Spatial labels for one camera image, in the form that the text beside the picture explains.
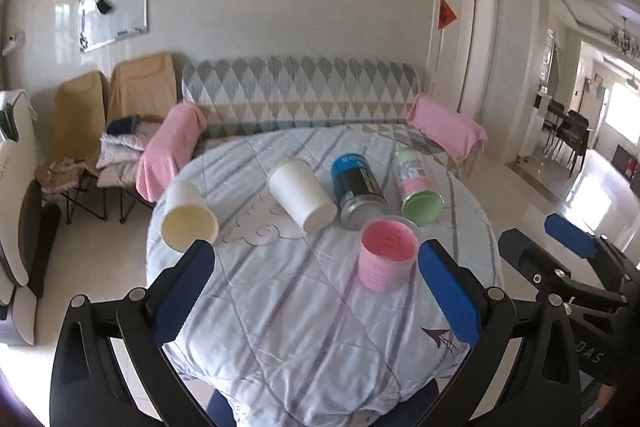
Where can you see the round table with quilted cloth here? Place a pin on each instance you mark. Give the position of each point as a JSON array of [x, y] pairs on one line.
[[300, 317]]

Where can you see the dark dining chair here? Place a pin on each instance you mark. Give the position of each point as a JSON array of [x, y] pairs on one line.
[[575, 137], [552, 117]]

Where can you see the white paper cup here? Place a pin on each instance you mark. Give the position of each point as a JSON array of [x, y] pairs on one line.
[[300, 192]]

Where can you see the blue and black cup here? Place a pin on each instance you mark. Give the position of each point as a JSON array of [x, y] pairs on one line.
[[355, 182]]

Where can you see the red fire extinguisher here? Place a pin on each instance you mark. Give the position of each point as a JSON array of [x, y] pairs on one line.
[[631, 168]]

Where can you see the pink towel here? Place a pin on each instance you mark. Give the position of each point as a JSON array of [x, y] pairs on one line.
[[165, 152], [445, 127]]

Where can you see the white and black chair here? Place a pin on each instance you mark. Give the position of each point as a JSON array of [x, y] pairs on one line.
[[20, 207]]

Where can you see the stack of folded clothes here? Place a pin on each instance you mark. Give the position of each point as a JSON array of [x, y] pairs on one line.
[[122, 154]]

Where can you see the whiteboard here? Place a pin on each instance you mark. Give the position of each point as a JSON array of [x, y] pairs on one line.
[[120, 9]]

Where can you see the red door decoration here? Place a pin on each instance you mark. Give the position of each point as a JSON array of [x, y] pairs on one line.
[[446, 13]]

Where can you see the green and pink cup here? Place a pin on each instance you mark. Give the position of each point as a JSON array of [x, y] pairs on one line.
[[415, 179]]

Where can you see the black whiteboard eraser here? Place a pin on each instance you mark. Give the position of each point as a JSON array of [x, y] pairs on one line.
[[104, 5]]

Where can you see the white door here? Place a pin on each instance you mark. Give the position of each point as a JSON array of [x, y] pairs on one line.
[[452, 47]]

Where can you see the brown cloth pile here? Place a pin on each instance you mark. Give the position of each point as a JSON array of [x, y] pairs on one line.
[[57, 174]]

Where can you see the diamond patterned sofa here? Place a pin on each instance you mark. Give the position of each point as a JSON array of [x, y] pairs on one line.
[[300, 92]]

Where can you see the cream cup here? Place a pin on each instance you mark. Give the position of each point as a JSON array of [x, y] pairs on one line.
[[187, 217]]

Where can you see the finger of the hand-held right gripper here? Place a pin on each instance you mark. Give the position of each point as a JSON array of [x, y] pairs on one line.
[[540, 262], [570, 234]]

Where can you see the chandelier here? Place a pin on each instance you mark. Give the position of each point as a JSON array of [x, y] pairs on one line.
[[625, 39]]

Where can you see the tan folding chair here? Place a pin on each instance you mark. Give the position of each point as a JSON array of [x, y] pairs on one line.
[[77, 117], [142, 82]]

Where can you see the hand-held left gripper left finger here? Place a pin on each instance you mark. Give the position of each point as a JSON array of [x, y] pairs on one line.
[[184, 302]]

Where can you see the dark navy cloth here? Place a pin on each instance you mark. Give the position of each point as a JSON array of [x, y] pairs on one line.
[[122, 125]]

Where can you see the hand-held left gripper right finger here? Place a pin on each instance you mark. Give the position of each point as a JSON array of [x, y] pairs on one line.
[[450, 302]]

